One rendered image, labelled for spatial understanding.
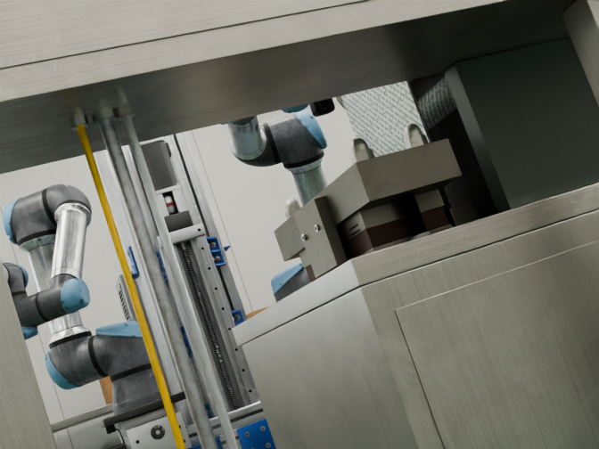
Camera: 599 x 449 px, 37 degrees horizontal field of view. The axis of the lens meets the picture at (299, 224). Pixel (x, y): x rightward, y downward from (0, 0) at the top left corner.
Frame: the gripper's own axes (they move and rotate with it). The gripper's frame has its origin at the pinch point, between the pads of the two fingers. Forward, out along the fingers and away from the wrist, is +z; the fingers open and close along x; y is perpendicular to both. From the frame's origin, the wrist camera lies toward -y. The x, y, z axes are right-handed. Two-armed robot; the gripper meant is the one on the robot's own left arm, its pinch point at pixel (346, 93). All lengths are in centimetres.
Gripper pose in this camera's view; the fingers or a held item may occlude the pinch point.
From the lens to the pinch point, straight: 179.5
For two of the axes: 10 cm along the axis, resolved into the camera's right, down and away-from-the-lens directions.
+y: -0.5, -8.8, -4.8
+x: 8.9, -2.5, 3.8
